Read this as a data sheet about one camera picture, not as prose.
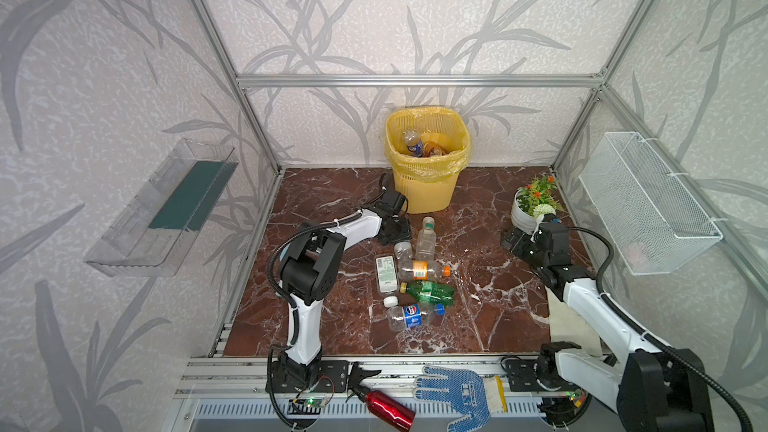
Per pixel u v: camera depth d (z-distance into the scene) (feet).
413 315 2.58
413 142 3.35
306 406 2.35
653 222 2.06
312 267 1.72
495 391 2.33
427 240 3.25
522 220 3.16
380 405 2.19
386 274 2.90
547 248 2.18
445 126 3.30
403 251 2.99
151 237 2.09
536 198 2.99
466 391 2.32
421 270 2.84
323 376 2.39
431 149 3.43
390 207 2.62
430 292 2.78
